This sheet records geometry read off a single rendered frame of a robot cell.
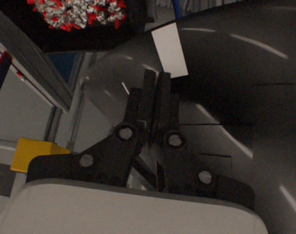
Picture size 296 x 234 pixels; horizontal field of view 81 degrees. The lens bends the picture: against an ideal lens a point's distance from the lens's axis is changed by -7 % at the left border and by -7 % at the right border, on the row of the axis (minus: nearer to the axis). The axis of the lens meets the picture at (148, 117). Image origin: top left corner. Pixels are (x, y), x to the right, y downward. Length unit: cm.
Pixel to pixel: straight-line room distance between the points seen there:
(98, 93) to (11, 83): 118
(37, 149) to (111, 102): 42
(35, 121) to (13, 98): 21
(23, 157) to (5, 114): 71
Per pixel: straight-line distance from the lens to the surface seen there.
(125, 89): 16
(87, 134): 106
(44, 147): 57
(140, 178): 29
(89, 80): 19
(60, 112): 66
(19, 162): 60
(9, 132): 123
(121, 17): 27
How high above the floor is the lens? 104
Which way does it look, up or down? 18 degrees down
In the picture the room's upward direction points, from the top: 172 degrees counter-clockwise
